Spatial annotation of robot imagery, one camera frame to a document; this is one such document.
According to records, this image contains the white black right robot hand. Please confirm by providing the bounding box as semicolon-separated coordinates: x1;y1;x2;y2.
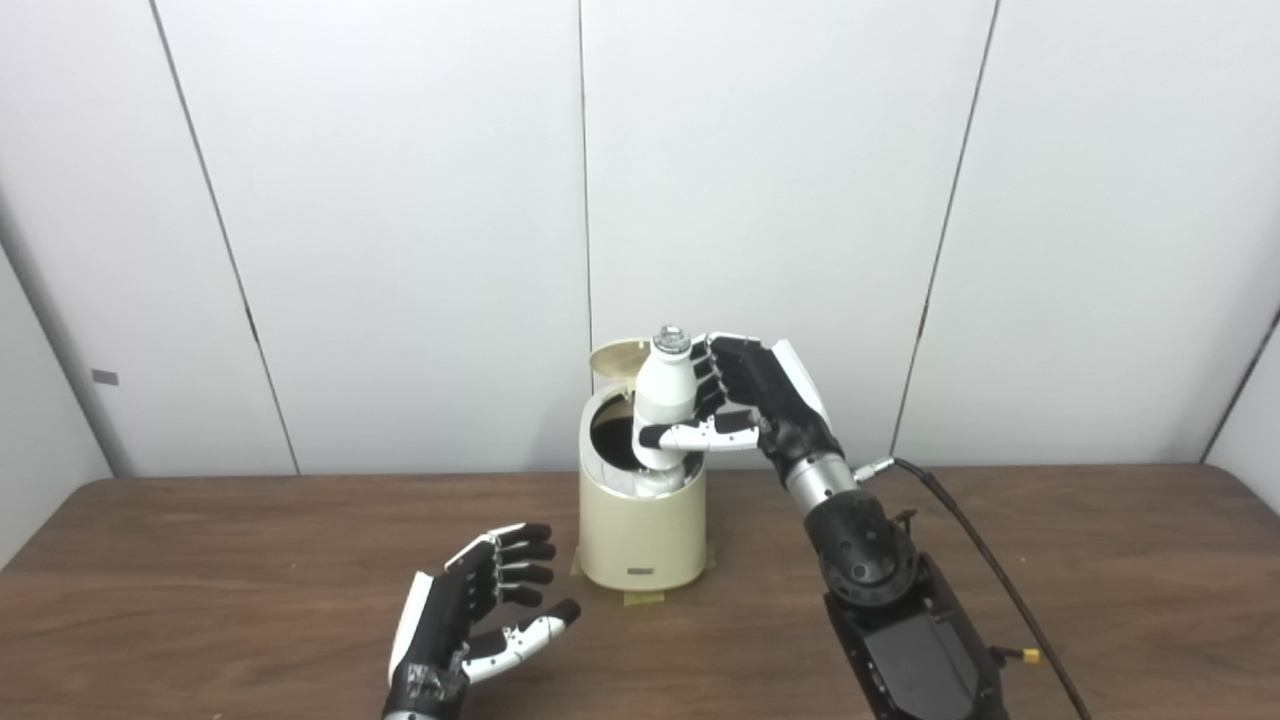
638;333;846;473

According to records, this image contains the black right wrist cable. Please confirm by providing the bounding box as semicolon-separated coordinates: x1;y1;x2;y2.
853;456;1097;720

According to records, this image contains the small white plastic bottle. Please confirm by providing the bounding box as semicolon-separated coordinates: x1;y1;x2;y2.
632;325;701;499

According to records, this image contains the cream-colored lidded bin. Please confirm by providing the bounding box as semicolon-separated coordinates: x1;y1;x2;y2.
578;338;709;592

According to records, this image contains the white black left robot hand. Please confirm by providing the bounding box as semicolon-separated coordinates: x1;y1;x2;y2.
383;522;582;720

